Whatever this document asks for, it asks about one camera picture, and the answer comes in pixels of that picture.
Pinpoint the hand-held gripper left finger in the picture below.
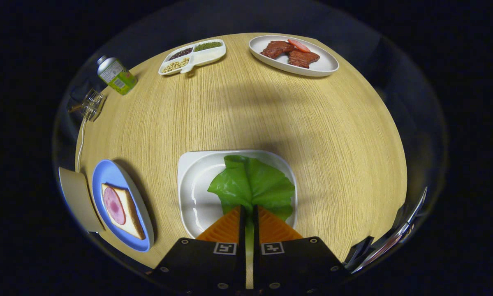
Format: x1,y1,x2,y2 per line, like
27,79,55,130
148,206,247,294

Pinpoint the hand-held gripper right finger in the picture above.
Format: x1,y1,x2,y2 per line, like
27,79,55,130
252,205,350,294

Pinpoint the green lettuce leaf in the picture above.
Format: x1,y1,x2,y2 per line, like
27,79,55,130
207,155,296,288

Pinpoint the white square plate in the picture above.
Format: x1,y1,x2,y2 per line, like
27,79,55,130
177,150,299,239

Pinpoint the white bread slice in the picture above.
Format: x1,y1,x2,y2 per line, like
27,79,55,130
101,183,146,240

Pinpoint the round pink ham slice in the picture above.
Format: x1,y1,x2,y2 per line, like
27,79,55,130
103,187,126,225

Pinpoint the blue round plate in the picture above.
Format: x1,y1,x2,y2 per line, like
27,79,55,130
91,159,155,252

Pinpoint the white toaster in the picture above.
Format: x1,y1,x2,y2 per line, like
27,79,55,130
58,166,105,233

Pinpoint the white round meat plate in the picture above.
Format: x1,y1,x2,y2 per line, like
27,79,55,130
248,35,340,77

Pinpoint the white divided bean dish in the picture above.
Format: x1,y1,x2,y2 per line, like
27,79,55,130
158,39,227,76

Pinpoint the brown meat piece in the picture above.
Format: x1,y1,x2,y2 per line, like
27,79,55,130
260,40,295,59
288,49,320,69

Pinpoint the pink sausage slice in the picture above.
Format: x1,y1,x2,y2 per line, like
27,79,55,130
288,39,311,53

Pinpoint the green label metal bottle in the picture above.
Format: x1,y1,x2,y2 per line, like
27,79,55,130
97,55,138,96

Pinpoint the black backdrop cloth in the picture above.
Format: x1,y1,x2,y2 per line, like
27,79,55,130
51,0,449,280

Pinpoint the white power cable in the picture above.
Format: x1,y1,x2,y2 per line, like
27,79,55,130
76,117,87,173

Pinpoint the metal wire basket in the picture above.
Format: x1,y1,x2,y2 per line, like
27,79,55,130
67,88,107,122

